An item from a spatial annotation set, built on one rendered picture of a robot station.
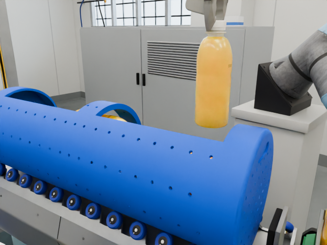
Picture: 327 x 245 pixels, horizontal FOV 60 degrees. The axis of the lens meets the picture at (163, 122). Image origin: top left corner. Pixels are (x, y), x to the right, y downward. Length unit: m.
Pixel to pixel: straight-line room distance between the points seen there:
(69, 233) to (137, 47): 2.22
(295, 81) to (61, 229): 0.99
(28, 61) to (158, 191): 5.37
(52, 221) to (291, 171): 0.90
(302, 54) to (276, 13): 2.25
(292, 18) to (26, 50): 4.39
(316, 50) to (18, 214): 1.17
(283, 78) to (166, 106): 1.63
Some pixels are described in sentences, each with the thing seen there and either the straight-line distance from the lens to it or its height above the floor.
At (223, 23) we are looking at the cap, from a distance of 0.59.
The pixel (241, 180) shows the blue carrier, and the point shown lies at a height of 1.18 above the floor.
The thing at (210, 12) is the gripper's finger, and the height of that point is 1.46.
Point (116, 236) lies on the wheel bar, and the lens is 0.79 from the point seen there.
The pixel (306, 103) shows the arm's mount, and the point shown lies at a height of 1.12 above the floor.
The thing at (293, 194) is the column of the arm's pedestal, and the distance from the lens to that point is 1.30.
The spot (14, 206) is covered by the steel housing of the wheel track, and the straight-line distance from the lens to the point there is 1.10.
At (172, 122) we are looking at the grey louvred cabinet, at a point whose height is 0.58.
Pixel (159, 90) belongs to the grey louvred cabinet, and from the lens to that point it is 2.71.
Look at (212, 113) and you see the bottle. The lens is 0.59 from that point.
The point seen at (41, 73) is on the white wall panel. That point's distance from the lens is 5.95.
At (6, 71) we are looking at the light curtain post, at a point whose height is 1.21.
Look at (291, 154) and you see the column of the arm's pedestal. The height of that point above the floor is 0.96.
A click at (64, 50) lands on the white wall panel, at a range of 6.13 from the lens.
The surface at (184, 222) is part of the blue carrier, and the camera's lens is 0.59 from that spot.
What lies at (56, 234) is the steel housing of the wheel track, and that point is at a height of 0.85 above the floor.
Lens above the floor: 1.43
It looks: 18 degrees down
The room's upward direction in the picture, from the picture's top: straight up
